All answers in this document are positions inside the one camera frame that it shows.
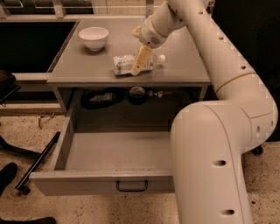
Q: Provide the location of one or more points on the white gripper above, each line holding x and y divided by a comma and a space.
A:
149, 34

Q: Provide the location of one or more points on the plastic bottle with white label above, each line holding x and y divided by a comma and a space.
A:
123, 64

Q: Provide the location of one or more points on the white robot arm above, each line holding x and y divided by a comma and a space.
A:
208, 138

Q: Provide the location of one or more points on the open grey top drawer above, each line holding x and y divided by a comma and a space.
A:
122, 142

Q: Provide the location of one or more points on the white ceramic bowl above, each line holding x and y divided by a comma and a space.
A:
94, 38

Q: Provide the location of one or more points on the grey metal cabinet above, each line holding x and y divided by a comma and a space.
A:
176, 63

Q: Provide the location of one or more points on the black tape roll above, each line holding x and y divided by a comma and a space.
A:
137, 95

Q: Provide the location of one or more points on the crumpled foil wrapper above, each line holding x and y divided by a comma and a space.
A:
158, 94

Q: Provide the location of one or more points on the black pouch with label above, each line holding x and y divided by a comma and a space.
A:
101, 99

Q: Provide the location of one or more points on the black office chair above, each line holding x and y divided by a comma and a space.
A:
256, 43

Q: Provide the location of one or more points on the black object at left edge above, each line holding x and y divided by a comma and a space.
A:
7, 85

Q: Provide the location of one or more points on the black chair base leg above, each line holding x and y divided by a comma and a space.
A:
21, 185

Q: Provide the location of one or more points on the black shoe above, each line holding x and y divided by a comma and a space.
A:
7, 174

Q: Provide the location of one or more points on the metal railing frame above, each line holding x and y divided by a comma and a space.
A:
61, 9

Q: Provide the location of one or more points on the black drawer handle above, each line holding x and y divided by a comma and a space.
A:
131, 186

